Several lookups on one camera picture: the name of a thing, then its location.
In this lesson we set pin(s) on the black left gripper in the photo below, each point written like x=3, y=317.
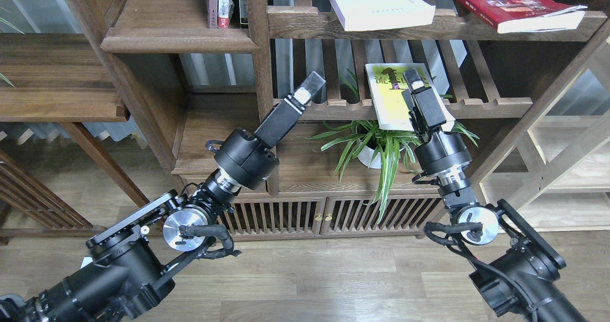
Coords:
x=246, y=160

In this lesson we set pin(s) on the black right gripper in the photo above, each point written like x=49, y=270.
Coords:
x=441, y=153

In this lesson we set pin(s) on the yellow green cover book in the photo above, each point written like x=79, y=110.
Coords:
x=386, y=82

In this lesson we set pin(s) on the red cover book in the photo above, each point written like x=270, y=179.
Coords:
x=508, y=16

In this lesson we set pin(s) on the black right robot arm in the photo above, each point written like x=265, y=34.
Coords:
x=522, y=280

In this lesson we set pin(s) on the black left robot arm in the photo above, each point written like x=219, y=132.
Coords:
x=134, y=262

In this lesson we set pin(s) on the green spider plant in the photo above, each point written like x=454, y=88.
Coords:
x=390, y=143

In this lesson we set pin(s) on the white plant pot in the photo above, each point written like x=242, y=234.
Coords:
x=370, y=157

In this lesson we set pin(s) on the white lilac cover book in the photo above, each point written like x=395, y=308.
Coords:
x=370, y=15

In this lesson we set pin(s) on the red white spine book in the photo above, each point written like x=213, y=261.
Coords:
x=224, y=12

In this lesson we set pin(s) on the dark spine upright book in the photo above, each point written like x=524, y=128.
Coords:
x=243, y=14

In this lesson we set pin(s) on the maroon spine upright book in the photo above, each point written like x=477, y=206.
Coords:
x=212, y=11

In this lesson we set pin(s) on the light wooden rack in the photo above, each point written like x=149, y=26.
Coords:
x=557, y=171

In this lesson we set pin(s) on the dark wooden side table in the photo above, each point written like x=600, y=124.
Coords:
x=59, y=78

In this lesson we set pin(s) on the dark slatted wooden chair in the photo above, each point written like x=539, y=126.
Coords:
x=21, y=191

